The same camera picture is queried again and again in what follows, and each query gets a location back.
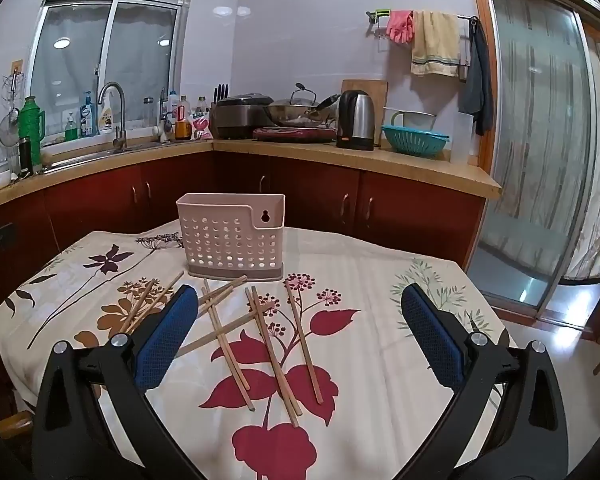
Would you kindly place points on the hanging mesh strainer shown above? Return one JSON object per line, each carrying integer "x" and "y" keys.
{"x": 9, "y": 132}

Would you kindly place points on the grey hanging cloth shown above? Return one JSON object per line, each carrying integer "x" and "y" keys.
{"x": 477, "y": 90}

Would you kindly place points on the clear glass jar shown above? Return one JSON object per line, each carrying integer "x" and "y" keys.
{"x": 149, "y": 112}

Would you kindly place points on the steel wok with lid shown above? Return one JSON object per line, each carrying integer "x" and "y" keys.
{"x": 300, "y": 112}

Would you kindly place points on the green thermos jug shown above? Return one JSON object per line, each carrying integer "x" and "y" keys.
{"x": 30, "y": 125}

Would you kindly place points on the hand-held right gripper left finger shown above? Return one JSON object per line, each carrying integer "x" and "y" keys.
{"x": 165, "y": 340}

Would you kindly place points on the small jar with lid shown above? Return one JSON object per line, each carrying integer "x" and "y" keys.
{"x": 202, "y": 105}

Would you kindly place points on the black flask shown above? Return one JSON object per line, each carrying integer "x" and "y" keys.
{"x": 26, "y": 157}

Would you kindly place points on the blue detergent bottle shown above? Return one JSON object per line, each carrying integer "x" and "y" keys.
{"x": 86, "y": 117}

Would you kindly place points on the yellow hanging towel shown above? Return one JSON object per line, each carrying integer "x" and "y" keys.
{"x": 435, "y": 42}

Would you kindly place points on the brown oil bottle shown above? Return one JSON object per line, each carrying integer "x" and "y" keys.
{"x": 182, "y": 127}

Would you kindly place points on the white patterned bowl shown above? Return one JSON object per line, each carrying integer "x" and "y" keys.
{"x": 1, "y": 180}

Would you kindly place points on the pink perforated utensil holder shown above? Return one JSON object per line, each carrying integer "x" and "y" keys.
{"x": 230, "y": 240}

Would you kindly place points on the knife block with black knives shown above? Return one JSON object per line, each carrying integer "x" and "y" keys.
{"x": 220, "y": 97}

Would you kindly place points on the floral printed tablecloth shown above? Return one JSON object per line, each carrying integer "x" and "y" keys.
{"x": 370, "y": 310}

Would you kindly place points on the pink snack packet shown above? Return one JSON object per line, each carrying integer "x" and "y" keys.
{"x": 200, "y": 127}

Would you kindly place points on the red kitchen cabinets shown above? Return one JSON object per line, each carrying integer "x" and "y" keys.
{"x": 305, "y": 195}

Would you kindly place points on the wooden chopsticks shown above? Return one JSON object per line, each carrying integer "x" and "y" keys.
{"x": 303, "y": 342}

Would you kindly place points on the teal plastic colander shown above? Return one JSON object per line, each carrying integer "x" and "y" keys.
{"x": 415, "y": 140}

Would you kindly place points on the metal towel rail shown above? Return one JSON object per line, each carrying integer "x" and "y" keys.
{"x": 467, "y": 17}

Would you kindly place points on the white spray bottle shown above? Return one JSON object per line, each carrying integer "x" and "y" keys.
{"x": 105, "y": 117}

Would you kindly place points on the steel electric kettle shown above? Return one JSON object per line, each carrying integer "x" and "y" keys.
{"x": 357, "y": 120}

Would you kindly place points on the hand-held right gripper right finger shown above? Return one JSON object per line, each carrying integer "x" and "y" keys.
{"x": 432, "y": 335}

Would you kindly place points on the sliding glass door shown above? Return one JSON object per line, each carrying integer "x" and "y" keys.
{"x": 535, "y": 135}

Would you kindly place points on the wooden kitchen countertop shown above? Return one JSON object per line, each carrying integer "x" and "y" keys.
{"x": 430, "y": 170}

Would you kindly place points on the pink rubber gloves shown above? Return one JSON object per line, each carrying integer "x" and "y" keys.
{"x": 400, "y": 27}

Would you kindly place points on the wooden cutting board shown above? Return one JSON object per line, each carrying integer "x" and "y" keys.
{"x": 377, "y": 90}

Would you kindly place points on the green dish soap bottle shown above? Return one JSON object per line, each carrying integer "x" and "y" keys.
{"x": 71, "y": 130}

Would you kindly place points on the aluminium sliding window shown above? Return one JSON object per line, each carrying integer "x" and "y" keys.
{"x": 105, "y": 60}

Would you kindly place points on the white plastic container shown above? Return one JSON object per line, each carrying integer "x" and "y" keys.
{"x": 461, "y": 140}

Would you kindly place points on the steel gooseneck faucet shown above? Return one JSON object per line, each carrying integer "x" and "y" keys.
{"x": 120, "y": 120}

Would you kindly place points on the red induction cooker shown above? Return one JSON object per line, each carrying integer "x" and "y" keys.
{"x": 295, "y": 135}

